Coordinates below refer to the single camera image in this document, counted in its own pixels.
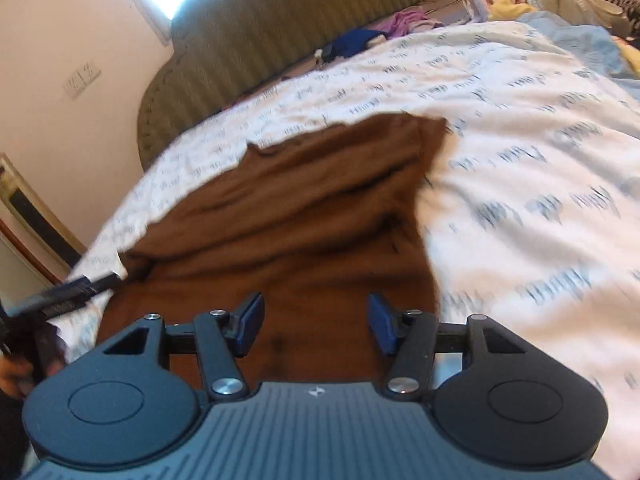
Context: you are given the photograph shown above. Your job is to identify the brown knit garment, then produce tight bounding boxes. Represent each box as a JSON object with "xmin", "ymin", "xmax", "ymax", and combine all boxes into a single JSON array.
[{"xmin": 98, "ymin": 114, "xmax": 447, "ymax": 385}]

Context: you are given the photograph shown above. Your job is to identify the olive green padded headboard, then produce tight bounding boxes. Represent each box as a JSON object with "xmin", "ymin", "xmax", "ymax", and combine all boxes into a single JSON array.
[{"xmin": 137, "ymin": 0, "xmax": 426, "ymax": 169}]

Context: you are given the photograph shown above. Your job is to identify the white wall socket plate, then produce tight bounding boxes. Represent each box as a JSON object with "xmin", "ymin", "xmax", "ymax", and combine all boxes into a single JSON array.
[{"xmin": 63, "ymin": 62, "xmax": 102, "ymax": 101}]

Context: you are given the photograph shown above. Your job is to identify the person's left hand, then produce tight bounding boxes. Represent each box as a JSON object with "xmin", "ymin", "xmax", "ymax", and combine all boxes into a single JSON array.
[{"xmin": 0, "ymin": 354, "xmax": 34, "ymax": 400}]

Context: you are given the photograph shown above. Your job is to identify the blue cloth on bed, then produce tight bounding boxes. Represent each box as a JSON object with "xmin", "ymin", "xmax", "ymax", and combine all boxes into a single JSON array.
[{"xmin": 320, "ymin": 28, "xmax": 386, "ymax": 62}]

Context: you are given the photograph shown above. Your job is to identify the purple cloth on bed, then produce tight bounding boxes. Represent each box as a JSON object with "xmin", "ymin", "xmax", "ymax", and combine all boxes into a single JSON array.
[{"xmin": 371, "ymin": 6, "xmax": 444, "ymax": 39}]

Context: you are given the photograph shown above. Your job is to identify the white script-print bed sheet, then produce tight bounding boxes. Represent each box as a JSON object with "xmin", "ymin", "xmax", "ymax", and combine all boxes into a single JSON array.
[{"xmin": 75, "ymin": 22, "xmax": 639, "ymax": 479}]

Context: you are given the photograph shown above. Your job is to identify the gold and black heater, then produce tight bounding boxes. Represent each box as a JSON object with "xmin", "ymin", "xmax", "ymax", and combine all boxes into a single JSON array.
[{"xmin": 1, "ymin": 153, "xmax": 86, "ymax": 269}]

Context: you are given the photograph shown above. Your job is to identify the light blue cloth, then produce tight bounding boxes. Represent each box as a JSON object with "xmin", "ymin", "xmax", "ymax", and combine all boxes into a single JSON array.
[{"xmin": 516, "ymin": 11, "xmax": 639, "ymax": 100}]

